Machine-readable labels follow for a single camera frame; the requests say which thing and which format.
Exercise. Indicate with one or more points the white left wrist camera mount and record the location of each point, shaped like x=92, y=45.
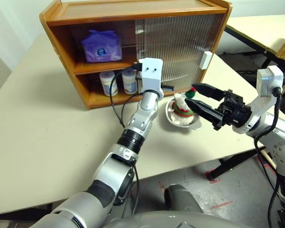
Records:
x=152, y=78

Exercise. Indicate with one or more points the light wooden stick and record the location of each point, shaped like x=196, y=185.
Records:
x=268, y=159

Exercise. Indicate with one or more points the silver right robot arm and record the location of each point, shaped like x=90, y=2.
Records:
x=273, y=135

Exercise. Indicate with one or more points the grey rounded shape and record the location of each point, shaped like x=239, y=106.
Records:
x=180, y=197

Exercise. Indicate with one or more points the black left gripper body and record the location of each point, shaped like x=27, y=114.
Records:
x=139, y=77

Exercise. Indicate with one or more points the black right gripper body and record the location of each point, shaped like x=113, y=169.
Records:
x=237, y=114

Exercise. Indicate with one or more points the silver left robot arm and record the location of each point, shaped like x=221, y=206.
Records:
x=142, y=118

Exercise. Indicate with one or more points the silver robot torso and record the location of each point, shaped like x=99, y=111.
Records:
x=161, y=221

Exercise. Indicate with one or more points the beige side table black frame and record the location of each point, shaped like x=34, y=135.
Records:
x=256, y=31

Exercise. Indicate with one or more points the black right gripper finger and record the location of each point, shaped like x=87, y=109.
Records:
x=209, y=91
x=205, y=110

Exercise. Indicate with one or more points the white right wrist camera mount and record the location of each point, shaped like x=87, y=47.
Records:
x=268, y=80

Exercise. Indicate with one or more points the wooden two-shelf cabinet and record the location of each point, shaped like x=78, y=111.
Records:
x=61, y=52

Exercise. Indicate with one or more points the black table leg frame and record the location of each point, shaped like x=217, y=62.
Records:
x=235, y=164

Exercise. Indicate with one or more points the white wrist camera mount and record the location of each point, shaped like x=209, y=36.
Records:
x=268, y=80
x=152, y=78

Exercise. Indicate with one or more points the white plush toy red-green sweater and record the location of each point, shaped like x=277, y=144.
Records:
x=180, y=111

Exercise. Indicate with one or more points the white plastic bottle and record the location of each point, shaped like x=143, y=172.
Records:
x=129, y=82
x=108, y=83

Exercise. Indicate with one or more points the ribbed clear sliding door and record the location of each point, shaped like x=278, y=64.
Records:
x=139, y=35
x=180, y=42

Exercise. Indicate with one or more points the purple tissue pack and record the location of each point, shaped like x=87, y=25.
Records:
x=102, y=47

